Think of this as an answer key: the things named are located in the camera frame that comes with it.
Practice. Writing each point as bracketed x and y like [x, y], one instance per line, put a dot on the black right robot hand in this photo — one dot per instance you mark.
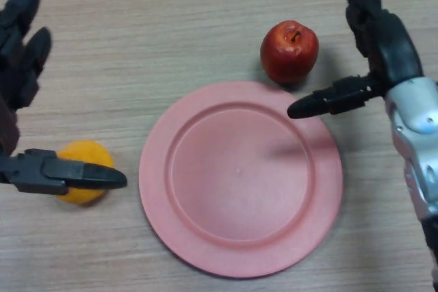
[393, 49]

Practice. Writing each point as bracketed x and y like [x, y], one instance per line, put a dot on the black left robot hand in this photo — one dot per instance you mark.
[34, 172]

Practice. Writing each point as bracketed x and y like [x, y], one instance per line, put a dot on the red apple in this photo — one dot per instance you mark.
[289, 57]

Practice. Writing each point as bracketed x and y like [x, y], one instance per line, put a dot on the pink round plastic plate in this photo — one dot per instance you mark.
[239, 182]

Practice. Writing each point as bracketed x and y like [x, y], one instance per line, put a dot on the orange citrus fruit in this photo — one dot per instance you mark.
[85, 153]

